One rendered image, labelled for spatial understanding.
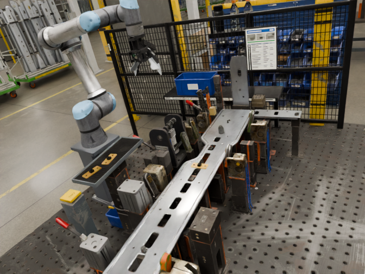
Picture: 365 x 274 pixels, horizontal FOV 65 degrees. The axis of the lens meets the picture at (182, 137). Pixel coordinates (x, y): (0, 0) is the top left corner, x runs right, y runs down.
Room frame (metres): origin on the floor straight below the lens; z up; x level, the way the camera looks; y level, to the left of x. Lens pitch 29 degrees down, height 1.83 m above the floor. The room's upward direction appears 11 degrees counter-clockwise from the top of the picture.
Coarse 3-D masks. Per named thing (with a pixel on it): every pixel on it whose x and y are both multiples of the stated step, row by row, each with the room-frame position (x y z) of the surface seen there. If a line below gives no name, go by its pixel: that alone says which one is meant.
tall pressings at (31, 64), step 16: (32, 0) 8.79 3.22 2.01; (48, 0) 8.90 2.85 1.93; (0, 16) 8.27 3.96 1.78; (32, 16) 8.59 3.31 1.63; (48, 16) 8.71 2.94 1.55; (16, 32) 8.09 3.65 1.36; (32, 32) 8.66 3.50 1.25; (16, 48) 8.25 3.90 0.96; (32, 48) 8.32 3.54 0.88; (32, 64) 8.07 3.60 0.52; (48, 64) 8.66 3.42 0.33
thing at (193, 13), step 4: (188, 0) 5.72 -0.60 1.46; (192, 0) 5.67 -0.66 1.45; (196, 0) 5.76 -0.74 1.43; (188, 4) 5.72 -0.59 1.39; (192, 4) 5.67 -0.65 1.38; (196, 4) 5.74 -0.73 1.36; (188, 8) 5.73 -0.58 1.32; (192, 8) 5.68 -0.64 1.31; (196, 8) 5.73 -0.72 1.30; (188, 12) 5.74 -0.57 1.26; (192, 12) 5.69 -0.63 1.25; (196, 12) 5.72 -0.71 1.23; (188, 16) 5.75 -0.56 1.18; (192, 16) 5.70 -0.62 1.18; (196, 16) 5.70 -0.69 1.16; (196, 32) 5.67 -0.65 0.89; (200, 60) 5.67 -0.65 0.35; (196, 64) 5.74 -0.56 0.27; (200, 64) 5.68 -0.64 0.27; (196, 68) 5.76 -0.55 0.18
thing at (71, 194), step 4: (68, 192) 0.95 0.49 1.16; (72, 192) 0.94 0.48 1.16; (76, 192) 0.94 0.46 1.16; (80, 192) 0.94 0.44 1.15; (64, 196) 0.93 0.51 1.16; (68, 196) 0.92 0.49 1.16; (72, 196) 0.92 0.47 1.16; (76, 196) 0.92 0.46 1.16; (64, 200) 0.91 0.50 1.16; (68, 200) 0.90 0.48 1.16; (72, 200) 0.90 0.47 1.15
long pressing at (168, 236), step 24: (216, 120) 1.64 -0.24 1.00; (240, 120) 1.57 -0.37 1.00; (216, 144) 1.35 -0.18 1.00; (192, 168) 1.17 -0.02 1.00; (216, 168) 1.14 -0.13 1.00; (168, 192) 1.02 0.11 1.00; (192, 192) 0.99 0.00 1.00; (144, 216) 0.89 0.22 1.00; (144, 240) 0.77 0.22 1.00; (168, 240) 0.75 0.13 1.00; (120, 264) 0.69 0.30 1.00; (144, 264) 0.67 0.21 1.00
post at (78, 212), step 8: (80, 200) 0.92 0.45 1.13; (64, 208) 0.91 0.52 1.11; (72, 208) 0.88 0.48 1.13; (80, 208) 0.91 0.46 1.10; (88, 208) 0.93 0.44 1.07; (72, 216) 0.90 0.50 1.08; (80, 216) 0.89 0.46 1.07; (88, 216) 0.92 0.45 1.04; (80, 224) 0.88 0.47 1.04; (88, 224) 0.91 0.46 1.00; (80, 232) 0.91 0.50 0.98; (88, 232) 0.90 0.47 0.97; (96, 232) 0.93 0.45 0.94
